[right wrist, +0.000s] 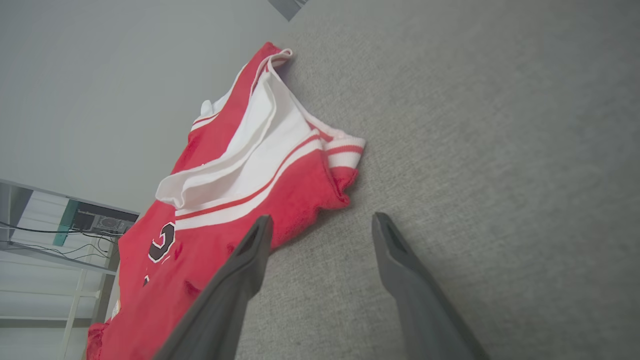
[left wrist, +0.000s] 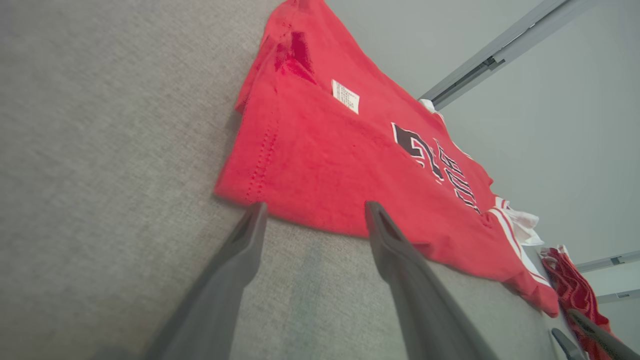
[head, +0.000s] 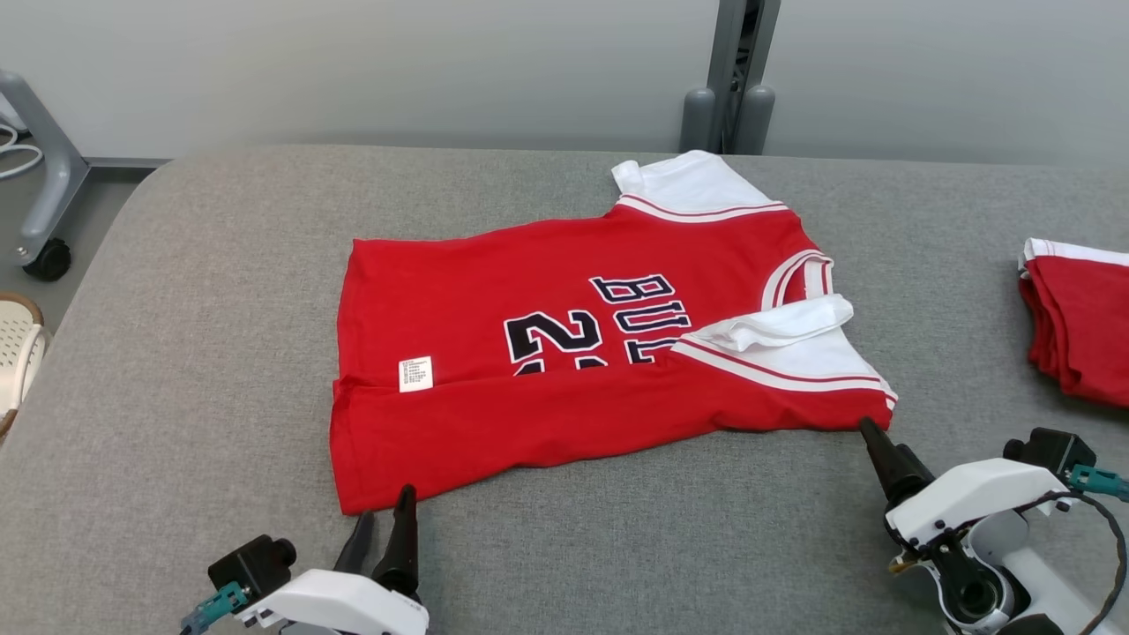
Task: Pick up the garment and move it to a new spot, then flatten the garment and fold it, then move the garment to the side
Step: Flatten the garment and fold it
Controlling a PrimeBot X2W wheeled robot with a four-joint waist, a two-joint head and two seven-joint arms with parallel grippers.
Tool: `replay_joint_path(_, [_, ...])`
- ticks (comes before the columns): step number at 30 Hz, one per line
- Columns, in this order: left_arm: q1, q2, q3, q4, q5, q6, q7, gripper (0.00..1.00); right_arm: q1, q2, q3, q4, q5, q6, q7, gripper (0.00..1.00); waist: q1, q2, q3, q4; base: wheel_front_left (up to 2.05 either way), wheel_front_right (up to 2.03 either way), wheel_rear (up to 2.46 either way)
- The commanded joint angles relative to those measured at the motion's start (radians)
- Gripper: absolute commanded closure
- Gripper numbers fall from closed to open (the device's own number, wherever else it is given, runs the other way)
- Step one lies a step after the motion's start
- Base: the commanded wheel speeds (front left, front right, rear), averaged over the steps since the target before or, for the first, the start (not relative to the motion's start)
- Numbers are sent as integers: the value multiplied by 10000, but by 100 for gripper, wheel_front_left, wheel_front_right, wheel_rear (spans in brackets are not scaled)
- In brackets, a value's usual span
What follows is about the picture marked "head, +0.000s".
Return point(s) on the grey trolley leg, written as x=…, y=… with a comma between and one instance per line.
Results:
x=53, y=176

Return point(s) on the cream plastic laundry basket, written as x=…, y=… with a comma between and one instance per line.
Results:
x=18, y=353

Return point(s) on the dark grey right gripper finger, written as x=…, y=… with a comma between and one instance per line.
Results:
x=895, y=472

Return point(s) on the red and white Bulls jersey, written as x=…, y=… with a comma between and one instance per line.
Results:
x=494, y=423

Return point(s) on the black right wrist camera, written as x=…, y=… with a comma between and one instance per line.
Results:
x=1050, y=450

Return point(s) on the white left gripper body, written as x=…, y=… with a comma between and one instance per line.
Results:
x=344, y=608

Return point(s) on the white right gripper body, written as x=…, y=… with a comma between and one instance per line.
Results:
x=979, y=494

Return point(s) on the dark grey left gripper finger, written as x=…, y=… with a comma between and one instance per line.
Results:
x=357, y=551
x=403, y=556

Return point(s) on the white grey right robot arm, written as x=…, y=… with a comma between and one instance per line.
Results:
x=1050, y=573

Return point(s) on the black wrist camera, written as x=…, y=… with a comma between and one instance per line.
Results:
x=256, y=564
x=1050, y=450

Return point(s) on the black caster wheel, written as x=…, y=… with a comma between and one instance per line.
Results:
x=48, y=262

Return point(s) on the red shorts with white stripe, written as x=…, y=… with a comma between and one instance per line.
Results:
x=1085, y=326

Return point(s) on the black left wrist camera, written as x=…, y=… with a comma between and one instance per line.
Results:
x=256, y=564

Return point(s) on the grey double partition post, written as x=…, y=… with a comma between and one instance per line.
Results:
x=728, y=53

